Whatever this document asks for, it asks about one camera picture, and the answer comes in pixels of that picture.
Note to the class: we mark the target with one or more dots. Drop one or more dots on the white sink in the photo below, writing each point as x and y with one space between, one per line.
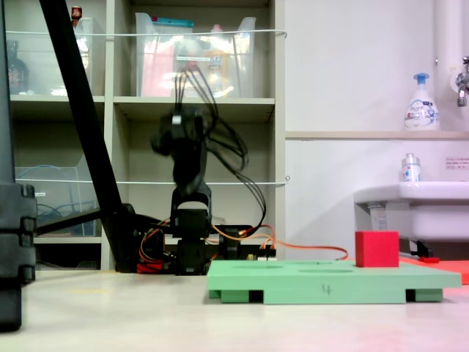
421 212

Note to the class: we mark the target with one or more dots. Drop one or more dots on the dark glass bottle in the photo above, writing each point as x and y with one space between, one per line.
17 73

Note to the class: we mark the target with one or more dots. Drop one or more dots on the green shape sorter board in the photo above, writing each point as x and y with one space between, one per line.
293 282

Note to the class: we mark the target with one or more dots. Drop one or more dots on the black table clamp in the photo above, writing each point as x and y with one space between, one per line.
232 245

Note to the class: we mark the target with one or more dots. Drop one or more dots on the beige shelf unit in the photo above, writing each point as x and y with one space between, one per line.
108 73

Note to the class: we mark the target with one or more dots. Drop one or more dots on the small red plastic piece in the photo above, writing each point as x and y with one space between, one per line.
429 260

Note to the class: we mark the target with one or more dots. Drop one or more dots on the black tripod leg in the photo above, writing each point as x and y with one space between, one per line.
5 91
84 117

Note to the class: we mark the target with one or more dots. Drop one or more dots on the white wall label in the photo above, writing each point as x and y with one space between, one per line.
457 163

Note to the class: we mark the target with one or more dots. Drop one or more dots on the brown capped bottle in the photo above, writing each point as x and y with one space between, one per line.
76 12

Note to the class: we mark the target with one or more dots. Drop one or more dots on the large clear plastic bin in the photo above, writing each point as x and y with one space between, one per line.
154 55

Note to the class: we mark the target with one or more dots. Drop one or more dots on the red square block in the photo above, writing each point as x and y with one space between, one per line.
377 249

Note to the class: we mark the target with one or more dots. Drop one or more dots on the thin black tripod brace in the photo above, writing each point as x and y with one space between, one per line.
66 221

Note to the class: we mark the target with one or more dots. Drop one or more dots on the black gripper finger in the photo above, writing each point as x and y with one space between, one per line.
190 168
163 143

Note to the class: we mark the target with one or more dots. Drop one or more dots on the white soap pump bottle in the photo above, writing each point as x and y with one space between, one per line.
421 110

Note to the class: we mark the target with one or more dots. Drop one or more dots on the notched black stack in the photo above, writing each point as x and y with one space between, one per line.
14 238

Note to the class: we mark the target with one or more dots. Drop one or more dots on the small clear sanitizer bottle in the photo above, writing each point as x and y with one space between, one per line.
410 170

